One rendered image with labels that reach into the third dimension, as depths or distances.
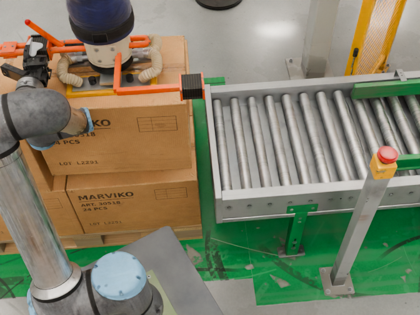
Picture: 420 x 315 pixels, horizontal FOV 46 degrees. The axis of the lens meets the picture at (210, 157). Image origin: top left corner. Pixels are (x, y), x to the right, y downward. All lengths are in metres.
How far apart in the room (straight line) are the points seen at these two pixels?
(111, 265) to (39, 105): 0.54
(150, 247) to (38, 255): 0.56
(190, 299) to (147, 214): 0.82
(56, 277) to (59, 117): 0.47
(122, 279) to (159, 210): 1.01
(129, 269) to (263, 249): 1.30
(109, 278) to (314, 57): 2.28
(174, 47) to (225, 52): 1.63
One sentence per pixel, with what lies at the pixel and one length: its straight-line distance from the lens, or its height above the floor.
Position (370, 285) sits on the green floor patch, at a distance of 2.71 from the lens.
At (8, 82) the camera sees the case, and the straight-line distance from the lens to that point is 2.30.
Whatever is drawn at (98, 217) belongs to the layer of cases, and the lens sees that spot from 2.53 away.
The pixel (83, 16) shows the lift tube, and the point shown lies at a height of 1.39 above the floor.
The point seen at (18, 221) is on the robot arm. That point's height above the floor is 1.30.
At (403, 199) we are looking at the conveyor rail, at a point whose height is 0.48.
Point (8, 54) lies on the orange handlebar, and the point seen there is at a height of 1.20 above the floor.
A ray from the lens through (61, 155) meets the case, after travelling 2.13.
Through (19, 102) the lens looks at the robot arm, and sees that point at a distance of 1.24.
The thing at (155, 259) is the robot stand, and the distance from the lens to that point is 1.85.
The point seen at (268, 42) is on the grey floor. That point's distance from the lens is 3.80.
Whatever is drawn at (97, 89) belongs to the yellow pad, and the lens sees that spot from 1.93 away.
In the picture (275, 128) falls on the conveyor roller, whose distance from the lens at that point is 2.46.
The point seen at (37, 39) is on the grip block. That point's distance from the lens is 2.02.
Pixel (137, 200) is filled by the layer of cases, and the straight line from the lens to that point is 2.40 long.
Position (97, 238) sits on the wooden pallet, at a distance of 2.71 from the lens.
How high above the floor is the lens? 2.40
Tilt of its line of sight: 52 degrees down
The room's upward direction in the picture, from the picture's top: 3 degrees counter-clockwise
